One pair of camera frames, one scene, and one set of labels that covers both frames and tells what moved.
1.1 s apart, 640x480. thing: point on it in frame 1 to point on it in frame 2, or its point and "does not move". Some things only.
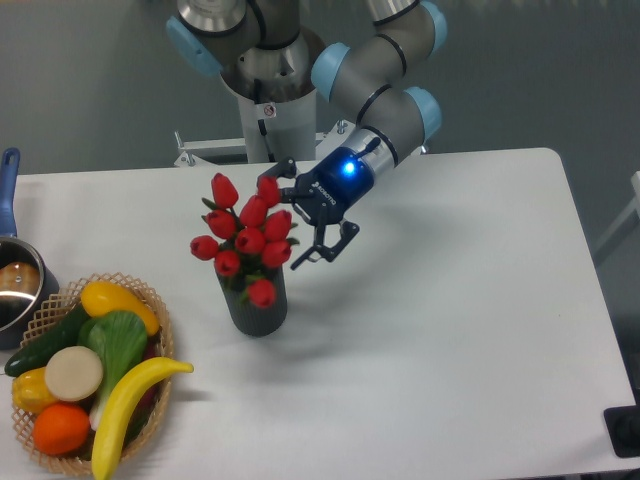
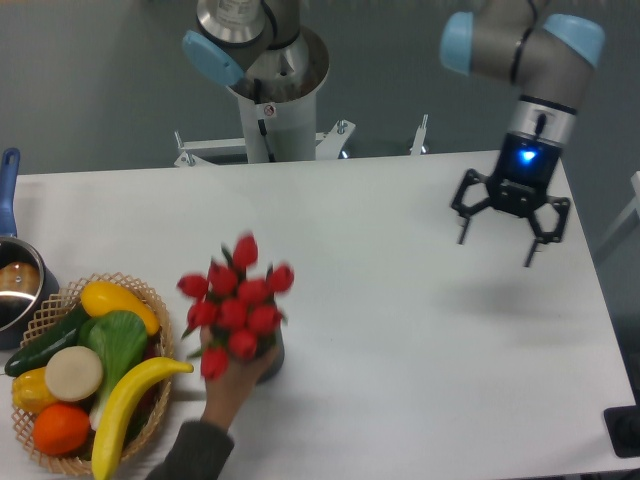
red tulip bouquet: (246, 236) to (235, 305)
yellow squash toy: (100, 297) does not move
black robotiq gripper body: (327, 194) to (528, 163)
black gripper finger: (287, 168) to (466, 210)
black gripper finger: (348, 229) to (548, 237)
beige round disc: (73, 373) does not move
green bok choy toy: (120, 340) does not move
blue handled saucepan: (27, 283) does not move
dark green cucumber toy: (35, 356) does not move
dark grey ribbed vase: (256, 321) to (266, 344)
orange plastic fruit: (60, 429) does not move
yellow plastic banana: (117, 403) does not move
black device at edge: (623, 425) does not move
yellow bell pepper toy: (30, 392) does not move
